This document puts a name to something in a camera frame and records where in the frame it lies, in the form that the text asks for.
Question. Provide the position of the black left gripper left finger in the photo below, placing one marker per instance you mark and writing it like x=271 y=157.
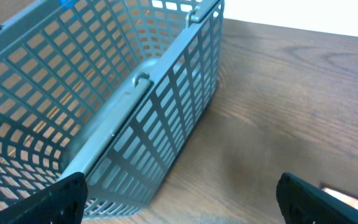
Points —
x=61 y=202

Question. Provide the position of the orange small packet box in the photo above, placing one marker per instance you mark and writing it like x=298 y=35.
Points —
x=351 y=201

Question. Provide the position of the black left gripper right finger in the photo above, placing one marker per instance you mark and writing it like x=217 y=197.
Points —
x=301 y=202

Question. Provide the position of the grey plastic mesh basket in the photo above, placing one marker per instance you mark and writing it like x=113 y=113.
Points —
x=109 y=88

